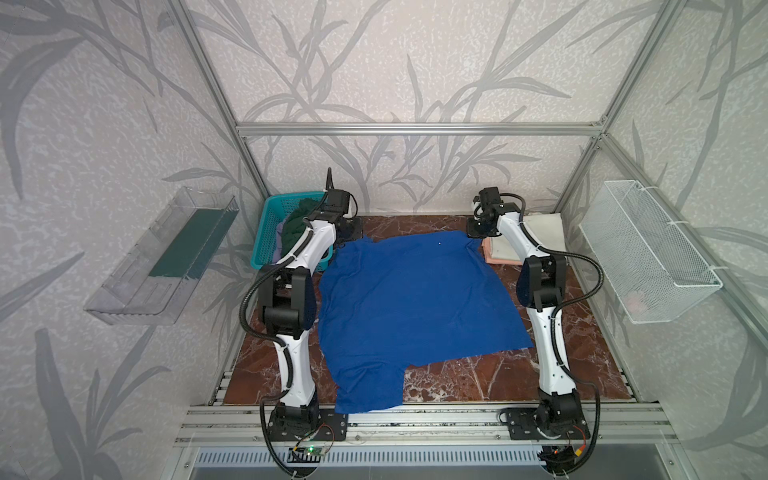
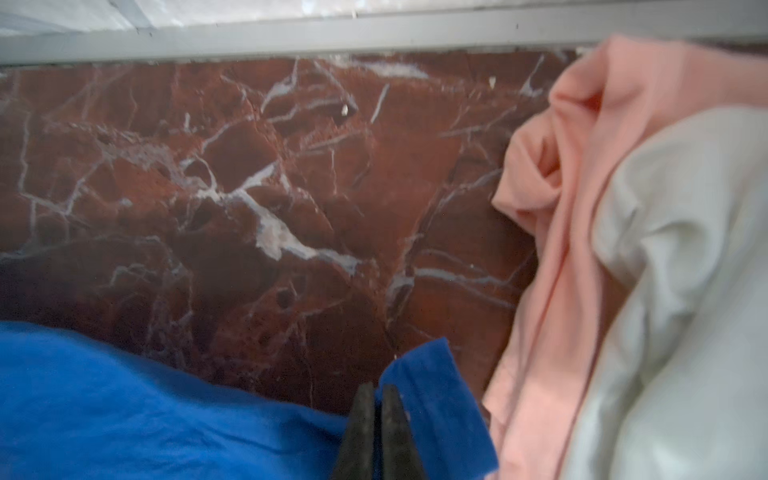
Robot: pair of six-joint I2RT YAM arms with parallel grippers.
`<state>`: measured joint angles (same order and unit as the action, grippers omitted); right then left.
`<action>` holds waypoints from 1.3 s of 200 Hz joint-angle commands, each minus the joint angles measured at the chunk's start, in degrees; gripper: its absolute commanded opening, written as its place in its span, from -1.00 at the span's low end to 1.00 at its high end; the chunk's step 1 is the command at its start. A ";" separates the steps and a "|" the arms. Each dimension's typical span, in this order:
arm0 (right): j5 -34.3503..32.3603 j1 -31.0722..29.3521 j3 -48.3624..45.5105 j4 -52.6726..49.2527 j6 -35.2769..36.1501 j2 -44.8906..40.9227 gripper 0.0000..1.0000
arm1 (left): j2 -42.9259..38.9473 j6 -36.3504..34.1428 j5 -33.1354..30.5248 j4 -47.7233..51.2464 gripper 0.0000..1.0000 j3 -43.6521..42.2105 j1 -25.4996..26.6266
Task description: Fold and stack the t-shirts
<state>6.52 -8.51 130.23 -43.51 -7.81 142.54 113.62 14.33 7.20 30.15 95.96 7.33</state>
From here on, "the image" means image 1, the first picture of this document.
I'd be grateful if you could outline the blue t shirt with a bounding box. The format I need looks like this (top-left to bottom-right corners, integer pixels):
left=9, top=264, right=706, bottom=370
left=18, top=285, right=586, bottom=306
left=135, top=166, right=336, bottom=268
left=318, top=231, right=533, bottom=414

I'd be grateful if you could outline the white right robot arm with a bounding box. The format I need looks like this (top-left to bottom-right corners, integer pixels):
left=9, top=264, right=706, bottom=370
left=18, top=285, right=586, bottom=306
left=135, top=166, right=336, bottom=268
left=467, top=187, right=584, bottom=439

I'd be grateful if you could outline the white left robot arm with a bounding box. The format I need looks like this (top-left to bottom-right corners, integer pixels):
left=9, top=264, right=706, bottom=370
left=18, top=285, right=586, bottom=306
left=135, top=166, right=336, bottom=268
left=257, top=187, right=359, bottom=440

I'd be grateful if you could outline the pink folded t shirt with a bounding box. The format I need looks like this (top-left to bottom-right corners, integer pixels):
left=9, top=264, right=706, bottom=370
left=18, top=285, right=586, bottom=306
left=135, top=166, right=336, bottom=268
left=482, top=236, right=523, bottom=266

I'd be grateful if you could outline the dark green t shirt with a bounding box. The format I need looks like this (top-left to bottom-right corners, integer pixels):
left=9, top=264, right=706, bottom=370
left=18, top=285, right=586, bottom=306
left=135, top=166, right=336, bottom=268
left=281, top=198, right=320, bottom=256

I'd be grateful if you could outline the cream folded t shirt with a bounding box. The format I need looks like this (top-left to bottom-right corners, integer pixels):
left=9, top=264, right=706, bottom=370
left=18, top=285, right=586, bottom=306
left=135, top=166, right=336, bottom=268
left=524, top=213, right=566, bottom=251

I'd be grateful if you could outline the teal plastic laundry basket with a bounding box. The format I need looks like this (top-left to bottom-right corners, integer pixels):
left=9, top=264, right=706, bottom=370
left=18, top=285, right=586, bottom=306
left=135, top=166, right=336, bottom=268
left=251, top=191, right=324, bottom=271

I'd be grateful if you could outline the purple t shirt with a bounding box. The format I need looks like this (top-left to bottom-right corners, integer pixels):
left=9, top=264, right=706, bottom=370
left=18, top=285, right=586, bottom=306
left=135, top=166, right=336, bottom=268
left=271, top=220, right=286, bottom=264

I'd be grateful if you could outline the green circuit board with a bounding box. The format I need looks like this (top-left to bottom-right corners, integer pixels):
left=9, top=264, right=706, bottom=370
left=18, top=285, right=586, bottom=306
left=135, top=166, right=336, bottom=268
left=288, top=443, right=333, bottom=463

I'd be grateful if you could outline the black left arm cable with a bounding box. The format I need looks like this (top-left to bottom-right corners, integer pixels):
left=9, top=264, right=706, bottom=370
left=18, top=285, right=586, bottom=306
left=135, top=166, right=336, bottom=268
left=238, top=167, right=361, bottom=478

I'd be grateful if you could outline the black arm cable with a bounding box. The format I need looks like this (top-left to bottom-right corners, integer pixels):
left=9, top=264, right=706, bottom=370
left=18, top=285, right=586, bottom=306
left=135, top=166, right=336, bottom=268
left=238, top=167, right=361, bottom=478
left=500, top=191, right=604, bottom=475

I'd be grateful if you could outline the horizontal aluminium frame bar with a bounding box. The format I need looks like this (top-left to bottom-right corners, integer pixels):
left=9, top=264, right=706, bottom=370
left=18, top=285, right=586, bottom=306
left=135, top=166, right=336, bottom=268
left=236, top=122, right=602, bottom=137

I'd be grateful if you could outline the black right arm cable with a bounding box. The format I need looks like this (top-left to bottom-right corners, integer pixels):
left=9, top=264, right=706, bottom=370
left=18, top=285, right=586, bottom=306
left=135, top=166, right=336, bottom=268
left=500, top=191, right=604, bottom=475

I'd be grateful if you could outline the white wire mesh basket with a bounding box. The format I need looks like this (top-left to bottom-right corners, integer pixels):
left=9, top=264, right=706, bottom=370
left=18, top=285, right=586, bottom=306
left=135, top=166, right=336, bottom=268
left=580, top=180, right=723, bottom=324

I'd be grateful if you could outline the clear plastic wall tray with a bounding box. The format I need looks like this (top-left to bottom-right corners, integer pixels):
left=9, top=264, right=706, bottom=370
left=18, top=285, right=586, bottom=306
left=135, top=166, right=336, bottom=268
left=84, top=187, right=239, bottom=326

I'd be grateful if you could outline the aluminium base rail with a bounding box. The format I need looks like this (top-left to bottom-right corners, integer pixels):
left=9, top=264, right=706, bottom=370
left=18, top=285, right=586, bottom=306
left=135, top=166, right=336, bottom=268
left=173, top=402, right=680, bottom=447

